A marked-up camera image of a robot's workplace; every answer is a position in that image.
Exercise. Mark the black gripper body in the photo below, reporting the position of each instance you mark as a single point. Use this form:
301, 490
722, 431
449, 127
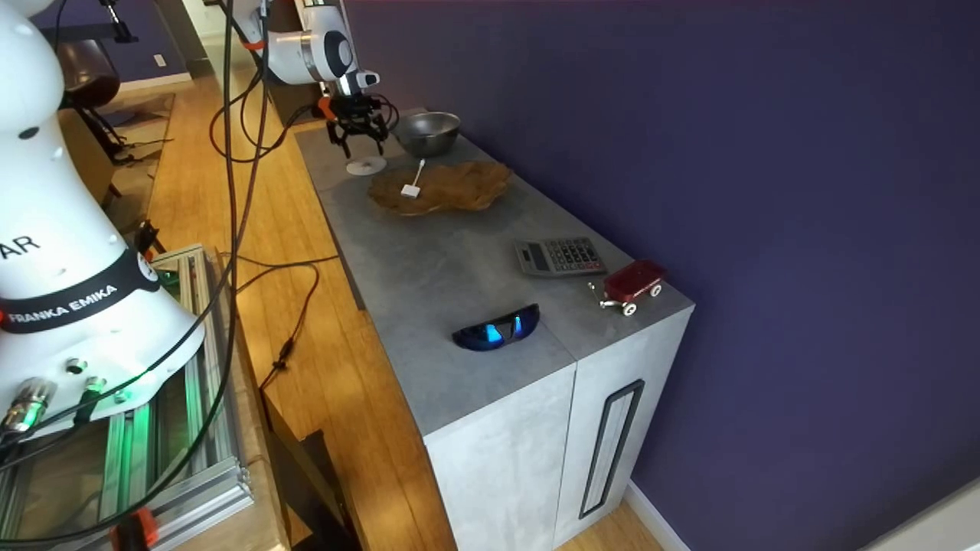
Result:
355, 111

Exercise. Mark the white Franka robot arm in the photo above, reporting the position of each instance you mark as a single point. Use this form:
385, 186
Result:
62, 203

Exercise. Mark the silver metal bowl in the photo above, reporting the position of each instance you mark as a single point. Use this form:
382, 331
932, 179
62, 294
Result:
433, 127

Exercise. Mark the small white spoon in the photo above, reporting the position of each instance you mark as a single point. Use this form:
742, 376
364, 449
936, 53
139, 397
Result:
410, 186

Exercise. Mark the brown wooden tray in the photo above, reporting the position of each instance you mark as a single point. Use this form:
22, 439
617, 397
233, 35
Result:
461, 186

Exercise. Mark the black sunglasses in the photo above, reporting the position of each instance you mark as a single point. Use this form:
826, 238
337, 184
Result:
472, 333

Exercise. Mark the grey concrete-look cabinet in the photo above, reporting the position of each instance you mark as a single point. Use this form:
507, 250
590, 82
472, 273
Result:
492, 357

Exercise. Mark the dark chair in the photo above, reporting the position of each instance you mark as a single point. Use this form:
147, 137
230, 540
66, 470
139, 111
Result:
87, 76

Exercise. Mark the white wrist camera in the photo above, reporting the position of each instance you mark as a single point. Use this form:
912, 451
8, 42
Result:
364, 81

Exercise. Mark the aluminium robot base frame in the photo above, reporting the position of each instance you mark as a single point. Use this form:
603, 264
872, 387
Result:
194, 428

